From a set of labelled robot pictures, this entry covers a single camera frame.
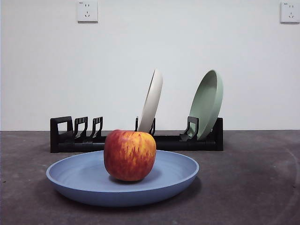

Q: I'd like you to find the green plate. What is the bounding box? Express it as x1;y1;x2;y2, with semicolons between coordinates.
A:
188;69;224;141

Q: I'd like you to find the black plate rack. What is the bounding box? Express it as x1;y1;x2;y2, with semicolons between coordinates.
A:
49;116;224;153

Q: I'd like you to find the red yellow apple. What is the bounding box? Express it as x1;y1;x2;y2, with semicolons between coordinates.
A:
104;128;157;182

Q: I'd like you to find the white wall socket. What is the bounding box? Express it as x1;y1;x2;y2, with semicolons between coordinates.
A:
280;2;300;24
77;0;99;23

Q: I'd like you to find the beige plate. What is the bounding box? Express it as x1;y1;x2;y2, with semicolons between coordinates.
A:
137;68;164;135

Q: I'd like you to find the blue plate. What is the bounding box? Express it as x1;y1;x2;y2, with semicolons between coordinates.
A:
45;150;200;208

